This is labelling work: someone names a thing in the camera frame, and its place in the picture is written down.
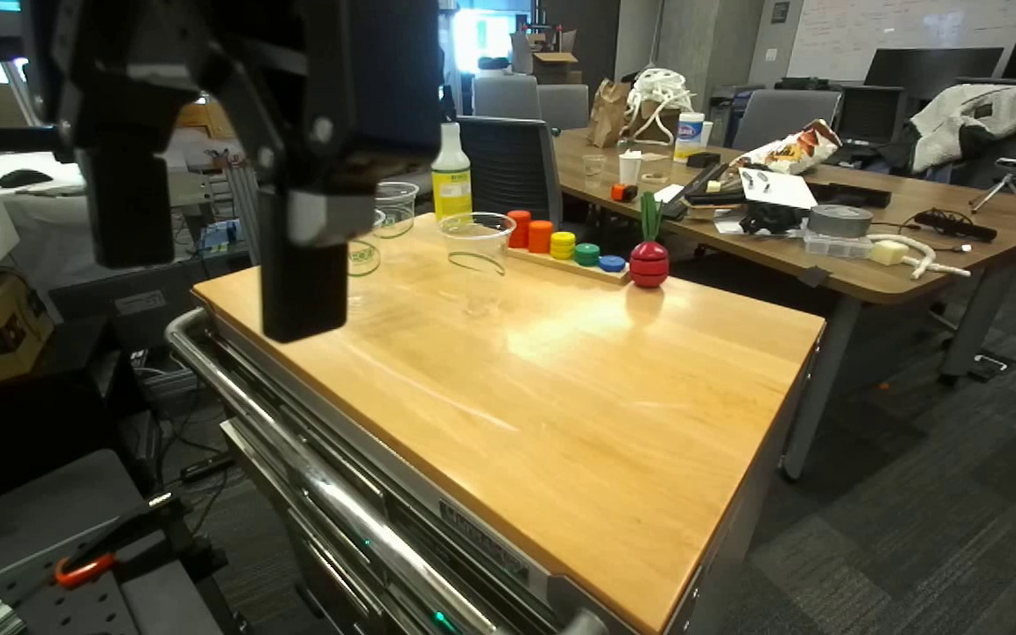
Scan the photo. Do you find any orange handled clamp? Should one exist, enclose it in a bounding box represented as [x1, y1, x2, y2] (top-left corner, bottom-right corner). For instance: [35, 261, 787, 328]
[54, 554, 116, 588]

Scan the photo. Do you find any brown office desk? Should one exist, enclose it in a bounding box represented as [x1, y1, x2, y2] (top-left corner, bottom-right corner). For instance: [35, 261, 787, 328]
[549, 122, 1016, 482]

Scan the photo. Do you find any yellow wooden cylinder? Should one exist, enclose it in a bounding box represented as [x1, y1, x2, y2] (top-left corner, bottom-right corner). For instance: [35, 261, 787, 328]
[549, 230, 573, 261]

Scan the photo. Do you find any green wooden cylinder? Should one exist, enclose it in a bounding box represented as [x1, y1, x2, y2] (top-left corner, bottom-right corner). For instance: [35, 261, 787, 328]
[573, 244, 600, 267]

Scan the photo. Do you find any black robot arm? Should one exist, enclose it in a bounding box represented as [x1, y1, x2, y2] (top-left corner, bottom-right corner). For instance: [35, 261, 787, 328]
[21, 0, 444, 342]

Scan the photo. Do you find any blue wooden cylinder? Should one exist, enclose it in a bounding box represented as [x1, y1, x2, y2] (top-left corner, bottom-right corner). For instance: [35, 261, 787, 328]
[600, 253, 625, 272]

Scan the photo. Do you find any red wooden cylinder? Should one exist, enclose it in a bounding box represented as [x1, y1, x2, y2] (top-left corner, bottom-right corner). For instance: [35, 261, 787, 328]
[508, 207, 532, 246]

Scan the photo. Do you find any grey office chair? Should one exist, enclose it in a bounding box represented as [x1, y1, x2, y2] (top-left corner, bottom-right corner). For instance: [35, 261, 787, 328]
[460, 117, 565, 223]

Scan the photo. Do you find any yellow label spray bottle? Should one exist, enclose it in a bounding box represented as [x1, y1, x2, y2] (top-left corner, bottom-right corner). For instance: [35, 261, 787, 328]
[430, 119, 473, 215]

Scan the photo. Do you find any grey duct tape roll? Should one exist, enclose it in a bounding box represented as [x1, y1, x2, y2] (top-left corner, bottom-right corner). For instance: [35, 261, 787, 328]
[806, 205, 870, 237]

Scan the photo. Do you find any clear plastic cup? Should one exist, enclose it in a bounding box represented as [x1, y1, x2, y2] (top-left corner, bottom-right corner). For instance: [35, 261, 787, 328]
[436, 212, 515, 275]
[375, 179, 418, 240]

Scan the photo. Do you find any white wipes canister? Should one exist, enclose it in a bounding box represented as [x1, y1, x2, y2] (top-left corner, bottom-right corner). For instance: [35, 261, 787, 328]
[673, 109, 705, 163]

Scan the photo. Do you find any orange wooden cylinder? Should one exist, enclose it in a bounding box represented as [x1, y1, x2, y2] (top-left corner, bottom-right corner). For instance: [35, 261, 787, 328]
[529, 219, 553, 253]

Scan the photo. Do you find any steel tool cart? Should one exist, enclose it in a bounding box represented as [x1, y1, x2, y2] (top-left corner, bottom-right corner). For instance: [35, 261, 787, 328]
[164, 312, 702, 635]

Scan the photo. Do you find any brown paper bag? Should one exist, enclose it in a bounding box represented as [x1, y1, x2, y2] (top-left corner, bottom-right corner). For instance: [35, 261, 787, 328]
[590, 76, 627, 148]

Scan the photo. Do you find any snack chip bag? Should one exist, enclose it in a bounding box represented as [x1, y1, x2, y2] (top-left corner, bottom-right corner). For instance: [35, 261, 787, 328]
[739, 119, 844, 174]

